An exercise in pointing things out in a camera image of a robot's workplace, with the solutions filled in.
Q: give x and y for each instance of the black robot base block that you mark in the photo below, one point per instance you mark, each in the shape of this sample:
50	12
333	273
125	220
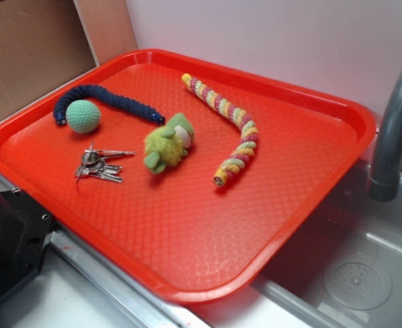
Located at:
25	228

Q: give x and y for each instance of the green plush animal toy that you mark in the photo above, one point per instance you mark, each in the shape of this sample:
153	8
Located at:
167	145

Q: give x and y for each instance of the red plastic tray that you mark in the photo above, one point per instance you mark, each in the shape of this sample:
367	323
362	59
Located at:
177	233

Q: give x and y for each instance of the bunch of silver keys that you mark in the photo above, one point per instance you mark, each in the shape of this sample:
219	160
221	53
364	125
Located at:
95	164

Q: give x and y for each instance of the mint green knitted ball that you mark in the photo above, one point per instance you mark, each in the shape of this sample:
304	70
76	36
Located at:
83	116

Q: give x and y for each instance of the grey toy faucet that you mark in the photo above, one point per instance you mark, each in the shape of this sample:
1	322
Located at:
386	166

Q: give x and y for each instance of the grey toy sink basin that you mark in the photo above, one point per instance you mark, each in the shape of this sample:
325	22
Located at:
346	225

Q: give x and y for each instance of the round sink drain cover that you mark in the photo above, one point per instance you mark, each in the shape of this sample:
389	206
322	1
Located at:
357	285

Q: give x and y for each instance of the brown cardboard panel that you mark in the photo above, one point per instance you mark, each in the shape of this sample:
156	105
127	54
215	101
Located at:
45	44

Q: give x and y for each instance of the multicolour braided rope toy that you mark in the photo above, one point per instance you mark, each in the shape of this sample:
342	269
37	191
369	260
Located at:
236	162

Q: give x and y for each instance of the navy blue braided rope toy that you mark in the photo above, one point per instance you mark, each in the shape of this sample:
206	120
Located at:
129	105

